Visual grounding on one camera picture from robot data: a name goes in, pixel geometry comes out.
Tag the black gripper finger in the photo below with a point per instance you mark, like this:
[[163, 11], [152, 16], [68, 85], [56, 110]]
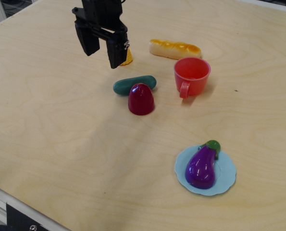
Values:
[[117, 52], [88, 41]]

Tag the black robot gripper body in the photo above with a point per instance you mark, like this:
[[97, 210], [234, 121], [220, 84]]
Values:
[[103, 17]]

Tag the green toy cucumber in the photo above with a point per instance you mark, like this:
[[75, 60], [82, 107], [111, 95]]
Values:
[[123, 87]]

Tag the red plastic cup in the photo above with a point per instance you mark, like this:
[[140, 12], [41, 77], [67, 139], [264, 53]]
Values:
[[191, 75]]

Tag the yellow toy corn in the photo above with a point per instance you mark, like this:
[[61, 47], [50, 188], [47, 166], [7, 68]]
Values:
[[129, 59]]

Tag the toy bread loaf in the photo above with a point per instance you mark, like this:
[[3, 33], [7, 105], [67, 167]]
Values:
[[173, 50]]

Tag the dark red toy dome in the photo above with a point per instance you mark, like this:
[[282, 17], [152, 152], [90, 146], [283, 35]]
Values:
[[140, 100]]

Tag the purple toy eggplant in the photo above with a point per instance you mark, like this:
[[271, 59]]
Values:
[[199, 171]]

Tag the light blue plate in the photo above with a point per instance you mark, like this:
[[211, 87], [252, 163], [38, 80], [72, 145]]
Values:
[[225, 172]]

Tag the aluminium table frame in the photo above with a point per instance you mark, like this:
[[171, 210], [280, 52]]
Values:
[[7, 198]]

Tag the black corner bracket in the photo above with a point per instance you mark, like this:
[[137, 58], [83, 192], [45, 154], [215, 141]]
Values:
[[24, 218]]

